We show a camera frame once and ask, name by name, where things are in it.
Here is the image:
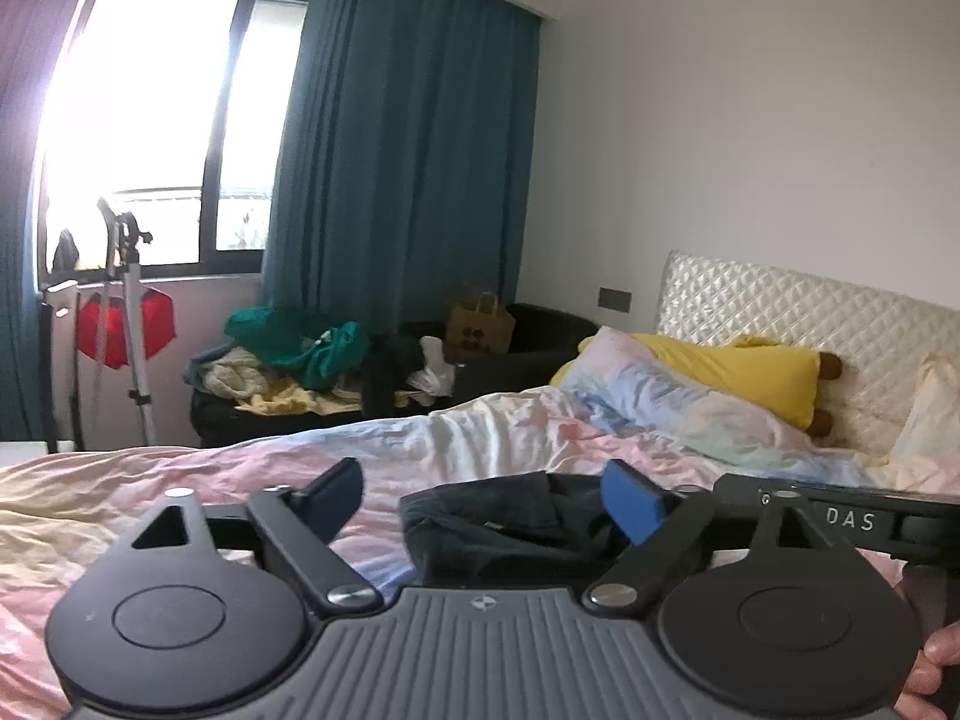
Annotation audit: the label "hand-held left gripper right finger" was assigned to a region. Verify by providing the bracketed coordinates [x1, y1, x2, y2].
[583, 459, 863, 620]

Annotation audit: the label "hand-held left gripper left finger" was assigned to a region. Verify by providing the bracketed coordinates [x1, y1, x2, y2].
[97, 457, 383, 620]

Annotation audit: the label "dark blue-grey pants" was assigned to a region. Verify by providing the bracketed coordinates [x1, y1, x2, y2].
[399, 472, 627, 593]

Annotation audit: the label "green clothes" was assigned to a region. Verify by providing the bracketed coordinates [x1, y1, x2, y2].
[225, 305, 372, 391]

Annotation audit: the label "cream clothes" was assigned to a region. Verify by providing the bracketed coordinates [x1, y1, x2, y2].
[196, 349, 260, 398]

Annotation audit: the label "person's right hand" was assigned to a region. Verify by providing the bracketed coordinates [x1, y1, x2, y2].
[898, 622, 960, 720]

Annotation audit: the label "pastel pillow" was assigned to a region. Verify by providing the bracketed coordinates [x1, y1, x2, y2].
[559, 326, 878, 485]

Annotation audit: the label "yellow cloth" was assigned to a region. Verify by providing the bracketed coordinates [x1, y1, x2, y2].
[236, 382, 361, 417]

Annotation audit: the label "cream pillow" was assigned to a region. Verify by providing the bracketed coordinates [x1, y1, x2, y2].
[889, 351, 960, 466]

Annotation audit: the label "white plastic bag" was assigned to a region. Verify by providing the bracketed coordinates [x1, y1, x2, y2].
[409, 336, 458, 410]

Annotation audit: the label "yellow pillow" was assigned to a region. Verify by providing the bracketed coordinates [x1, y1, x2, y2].
[550, 334, 822, 432]

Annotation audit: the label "pastel duvet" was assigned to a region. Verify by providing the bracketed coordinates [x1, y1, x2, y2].
[0, 382, 960, 720]

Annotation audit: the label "brown paper bag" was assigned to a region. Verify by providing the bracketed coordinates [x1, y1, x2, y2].
[444, 291, 517, 362]

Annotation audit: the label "white quilted headboard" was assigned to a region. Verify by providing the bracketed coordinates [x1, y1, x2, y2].
[654, 250, 960, 466]

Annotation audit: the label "red cloth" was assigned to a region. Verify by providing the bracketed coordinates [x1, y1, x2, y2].
[75, 286, 177, 370]

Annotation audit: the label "garment steamer stand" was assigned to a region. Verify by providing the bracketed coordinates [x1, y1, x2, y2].
[94, 196, 158, 447]

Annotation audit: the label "black folded board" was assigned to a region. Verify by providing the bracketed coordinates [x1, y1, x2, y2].
[37, 281, 83, 451]

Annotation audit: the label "teal curtain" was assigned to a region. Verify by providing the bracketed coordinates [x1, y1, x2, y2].
[0, 0, 98, 443]
[261, 0, 542, 338]

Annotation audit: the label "window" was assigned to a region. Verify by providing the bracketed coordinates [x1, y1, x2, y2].
[37, 0, 312, 278]

